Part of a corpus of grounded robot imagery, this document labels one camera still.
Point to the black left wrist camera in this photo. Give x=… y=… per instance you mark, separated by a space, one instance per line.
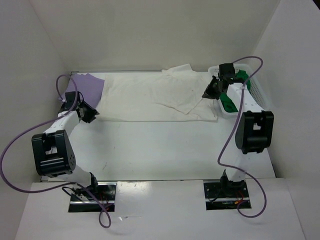
x=72 y=101

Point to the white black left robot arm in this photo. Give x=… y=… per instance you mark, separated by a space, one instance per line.
x=53 y=153

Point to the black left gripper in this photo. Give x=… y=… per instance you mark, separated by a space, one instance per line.
x=92 y=112

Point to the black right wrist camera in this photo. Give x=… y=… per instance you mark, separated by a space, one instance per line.
x=226 y=71

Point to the cream white t-shirt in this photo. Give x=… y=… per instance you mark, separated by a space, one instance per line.
x=173 y=95

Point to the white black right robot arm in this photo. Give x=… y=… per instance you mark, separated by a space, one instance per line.
x=252 y=132

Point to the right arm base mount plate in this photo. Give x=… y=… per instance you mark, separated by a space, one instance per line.
x=217 y=199

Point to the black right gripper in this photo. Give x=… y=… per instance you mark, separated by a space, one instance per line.
x=208 y=93

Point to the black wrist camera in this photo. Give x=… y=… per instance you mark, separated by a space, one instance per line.
x=72 y=101
x=226 y=71

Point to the purple t-shirt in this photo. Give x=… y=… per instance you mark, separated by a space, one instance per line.
x=90 y=87

